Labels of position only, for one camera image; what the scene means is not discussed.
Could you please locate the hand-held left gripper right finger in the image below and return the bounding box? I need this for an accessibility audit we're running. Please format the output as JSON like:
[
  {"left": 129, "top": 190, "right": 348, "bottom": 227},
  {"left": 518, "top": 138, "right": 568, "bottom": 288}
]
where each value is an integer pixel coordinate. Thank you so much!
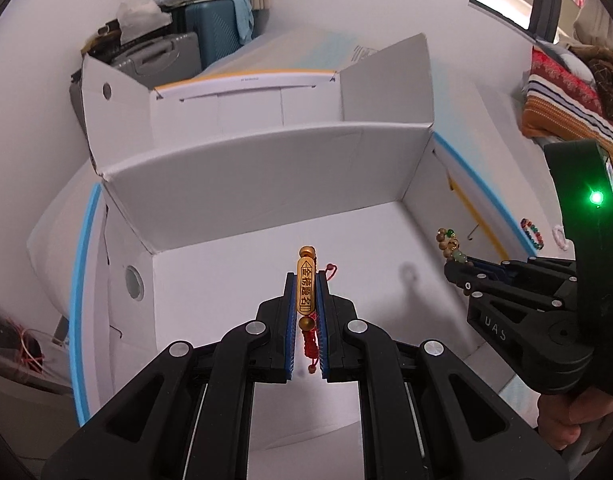
[{"left": 319, "top": 273, "right": 570, "bottom": 480}]

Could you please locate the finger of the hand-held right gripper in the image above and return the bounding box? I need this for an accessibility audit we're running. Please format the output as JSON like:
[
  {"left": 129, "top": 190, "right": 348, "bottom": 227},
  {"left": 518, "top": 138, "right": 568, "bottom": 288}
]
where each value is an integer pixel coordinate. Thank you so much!
[
  {"left": 463, "top": 279, "right": 581, "bottom": 389},
  {"left": 443, "top": 257, "right": 578, "bottom": 287}
]

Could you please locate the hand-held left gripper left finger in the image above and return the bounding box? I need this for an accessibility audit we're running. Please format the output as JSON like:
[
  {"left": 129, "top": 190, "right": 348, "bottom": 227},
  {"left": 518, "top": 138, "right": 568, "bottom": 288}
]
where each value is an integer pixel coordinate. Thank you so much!
[{"left": 40, "top": 271, "right": 297, "bottom": 480}]

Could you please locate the gold pendant with red cord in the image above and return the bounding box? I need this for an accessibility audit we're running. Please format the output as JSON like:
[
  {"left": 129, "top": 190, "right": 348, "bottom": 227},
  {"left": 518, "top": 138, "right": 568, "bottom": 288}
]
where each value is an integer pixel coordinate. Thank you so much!
[{"left": 295, "top": 246, "right": 338, "bottom": 377}]

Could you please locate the wooden bead bracelet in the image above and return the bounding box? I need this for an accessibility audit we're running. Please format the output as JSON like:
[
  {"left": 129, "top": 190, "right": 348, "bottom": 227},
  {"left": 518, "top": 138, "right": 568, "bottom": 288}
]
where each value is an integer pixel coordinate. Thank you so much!
[{"left": 435, "top": 228, "right": 475, "bottom": 295}]

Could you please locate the multicoloured glass bead bracelet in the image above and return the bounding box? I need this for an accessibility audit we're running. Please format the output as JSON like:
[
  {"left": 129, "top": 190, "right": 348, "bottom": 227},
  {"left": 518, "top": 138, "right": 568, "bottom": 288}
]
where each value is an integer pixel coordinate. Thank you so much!
[{"left": 521, "top": 217, "right": 546, "bottom": 250}]

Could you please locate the yellow and white cardboard box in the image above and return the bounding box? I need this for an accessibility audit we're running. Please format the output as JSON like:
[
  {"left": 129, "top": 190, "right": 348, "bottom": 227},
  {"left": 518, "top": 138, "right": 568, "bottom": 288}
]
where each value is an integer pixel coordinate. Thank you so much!
[{"left": 81, "top": 34, "right": 492, "bottom": 480}]

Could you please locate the person's right hand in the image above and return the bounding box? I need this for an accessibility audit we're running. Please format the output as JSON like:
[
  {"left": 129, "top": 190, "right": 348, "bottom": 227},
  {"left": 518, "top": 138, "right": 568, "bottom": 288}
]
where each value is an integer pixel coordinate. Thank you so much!
[{"left": 537, "top": 391, "right": 613, "bottom": 455}]

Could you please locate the striped orange pillow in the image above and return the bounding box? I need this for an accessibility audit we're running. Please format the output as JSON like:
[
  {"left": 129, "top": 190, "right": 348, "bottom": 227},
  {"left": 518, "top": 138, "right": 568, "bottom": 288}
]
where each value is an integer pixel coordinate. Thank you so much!
[{"left": 519, "top": 45, "right": 613, "bottom": 156}]

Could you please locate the brown patterned blanket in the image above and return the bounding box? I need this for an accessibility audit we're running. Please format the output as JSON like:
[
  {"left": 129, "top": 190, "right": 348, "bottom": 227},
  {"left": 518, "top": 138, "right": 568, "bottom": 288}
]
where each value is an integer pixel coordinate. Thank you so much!
[{"left": 569, "top": 42, "right": 613, "bottom": 121}]

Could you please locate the grey suitcase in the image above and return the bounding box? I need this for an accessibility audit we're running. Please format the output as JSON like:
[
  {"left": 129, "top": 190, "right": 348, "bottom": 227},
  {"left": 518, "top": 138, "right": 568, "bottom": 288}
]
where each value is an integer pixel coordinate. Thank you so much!
[{"left": 69, "top": 31, "right": 203, "bottom": 136}]

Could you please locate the teal suitcase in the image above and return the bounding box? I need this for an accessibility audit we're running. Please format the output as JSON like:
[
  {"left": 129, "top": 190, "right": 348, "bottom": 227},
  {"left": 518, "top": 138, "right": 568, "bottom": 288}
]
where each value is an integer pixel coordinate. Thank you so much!
[{"left": 184, "top": 0, "right": 254, "bottom": 73}]

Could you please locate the light blue cloth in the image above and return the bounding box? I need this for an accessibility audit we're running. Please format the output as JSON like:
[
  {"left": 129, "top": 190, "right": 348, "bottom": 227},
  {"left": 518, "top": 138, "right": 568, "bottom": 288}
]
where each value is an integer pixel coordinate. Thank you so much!
[{"left": 231, "top": 0, "right": 256, "bottom": 46}]

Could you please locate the white plastic bag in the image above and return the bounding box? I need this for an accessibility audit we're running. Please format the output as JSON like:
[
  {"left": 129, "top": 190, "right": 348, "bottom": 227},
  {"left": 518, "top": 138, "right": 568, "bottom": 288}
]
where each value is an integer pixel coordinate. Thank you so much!
[{"left": 117, "top": 0, "right": 173, "bottom": 36}]

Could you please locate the red wire bundle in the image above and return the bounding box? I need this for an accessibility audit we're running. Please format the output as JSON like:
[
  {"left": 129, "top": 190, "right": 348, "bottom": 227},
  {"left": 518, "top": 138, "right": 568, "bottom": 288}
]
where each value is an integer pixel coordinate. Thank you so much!
[{"left": 16, "top": 327, "right": 48, "bottom": 376}]

